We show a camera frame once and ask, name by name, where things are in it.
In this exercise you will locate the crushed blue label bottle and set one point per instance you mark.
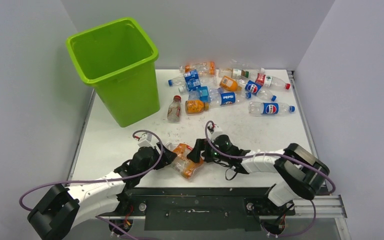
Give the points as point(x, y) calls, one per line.
point(205, 94)

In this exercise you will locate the aluminium frame rail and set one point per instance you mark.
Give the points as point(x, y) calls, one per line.
point(327, 206)

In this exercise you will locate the red label bottle rear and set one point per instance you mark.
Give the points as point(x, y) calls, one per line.
point(269, 81)

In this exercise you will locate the blue label clear bottle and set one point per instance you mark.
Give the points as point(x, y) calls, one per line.
point(191, 81)

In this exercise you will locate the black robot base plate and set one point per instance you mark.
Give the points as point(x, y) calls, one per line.
point(199, 209)

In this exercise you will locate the orange bottle barcode label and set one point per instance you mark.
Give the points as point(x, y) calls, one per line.
point(229, 84)

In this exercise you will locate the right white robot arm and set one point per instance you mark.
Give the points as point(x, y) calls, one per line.
point(302, 173)

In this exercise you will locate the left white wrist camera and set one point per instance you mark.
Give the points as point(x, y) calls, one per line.
point(147, 140)

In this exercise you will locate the pepsi bottle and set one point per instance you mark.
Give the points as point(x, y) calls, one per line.
point(221, 98)
point(256, 90)
point(270, 108)

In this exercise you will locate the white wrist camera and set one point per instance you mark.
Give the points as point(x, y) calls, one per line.
point(147, 140)
point(215, 131)

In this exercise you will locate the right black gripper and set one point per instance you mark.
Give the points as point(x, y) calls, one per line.
point(195, 154)

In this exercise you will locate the green plastic bin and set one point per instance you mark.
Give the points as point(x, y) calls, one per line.
point(117, 59)

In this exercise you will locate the green-red label bottle rear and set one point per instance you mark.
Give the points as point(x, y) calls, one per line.
point(237, 73)

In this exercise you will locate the small orange juice bottle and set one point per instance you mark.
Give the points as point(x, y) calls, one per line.
point(196, 106)

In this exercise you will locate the orange label bottle rear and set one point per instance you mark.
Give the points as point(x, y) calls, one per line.
point(207, 68)

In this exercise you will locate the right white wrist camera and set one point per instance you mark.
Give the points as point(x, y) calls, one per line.
point(215, 131)

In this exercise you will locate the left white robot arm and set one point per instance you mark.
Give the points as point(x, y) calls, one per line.
point(63, 208)

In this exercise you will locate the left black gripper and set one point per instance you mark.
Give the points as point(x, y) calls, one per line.
point(167, 157)

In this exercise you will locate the crushed orange label bottle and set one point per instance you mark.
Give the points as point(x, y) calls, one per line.
point(181, 163)

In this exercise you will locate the small red-cap bottle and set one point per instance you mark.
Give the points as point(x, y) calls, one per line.
point(174, 110)

